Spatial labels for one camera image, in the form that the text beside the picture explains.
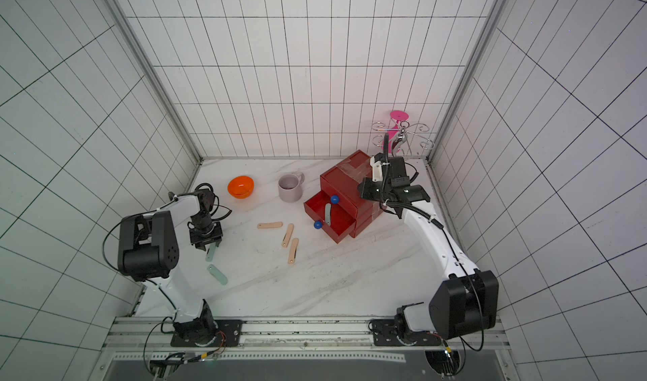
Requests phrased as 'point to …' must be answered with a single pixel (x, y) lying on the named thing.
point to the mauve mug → (290, 186)
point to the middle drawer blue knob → (318, 224)
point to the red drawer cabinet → (339, 207)
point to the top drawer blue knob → (334, 199)
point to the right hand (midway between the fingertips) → (360, 187)
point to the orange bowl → (241, 186)
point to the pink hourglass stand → (398, 115)
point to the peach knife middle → (286, 238)
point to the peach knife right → (293, 250)
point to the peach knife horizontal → (270, 224)
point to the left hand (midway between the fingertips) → (211, 248)
